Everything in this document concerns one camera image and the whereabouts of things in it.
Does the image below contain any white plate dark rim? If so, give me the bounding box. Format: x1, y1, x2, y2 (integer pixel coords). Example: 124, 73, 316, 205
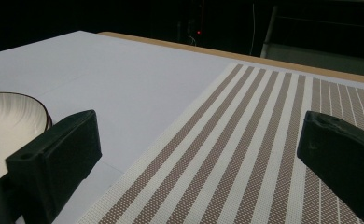
0, 91, 53, 179

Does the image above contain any metal desk frame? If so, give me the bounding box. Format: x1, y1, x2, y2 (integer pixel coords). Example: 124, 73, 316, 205
259, 4, 364, 78

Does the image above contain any striped woven placemat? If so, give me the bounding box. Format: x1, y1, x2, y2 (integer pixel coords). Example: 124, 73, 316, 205
76, 63, 364, 224

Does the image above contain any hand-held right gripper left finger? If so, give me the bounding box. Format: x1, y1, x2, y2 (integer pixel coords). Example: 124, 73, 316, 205
5, 109, 103, 224

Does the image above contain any black device red light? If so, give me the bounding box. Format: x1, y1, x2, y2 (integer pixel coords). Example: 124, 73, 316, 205
183, 18, 204, 40

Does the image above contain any wooden table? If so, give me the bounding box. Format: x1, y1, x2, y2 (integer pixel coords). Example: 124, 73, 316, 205
97, 31, 364, 87

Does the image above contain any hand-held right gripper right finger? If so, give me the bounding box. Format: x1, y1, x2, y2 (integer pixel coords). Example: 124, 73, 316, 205
296, 110, 364, 224

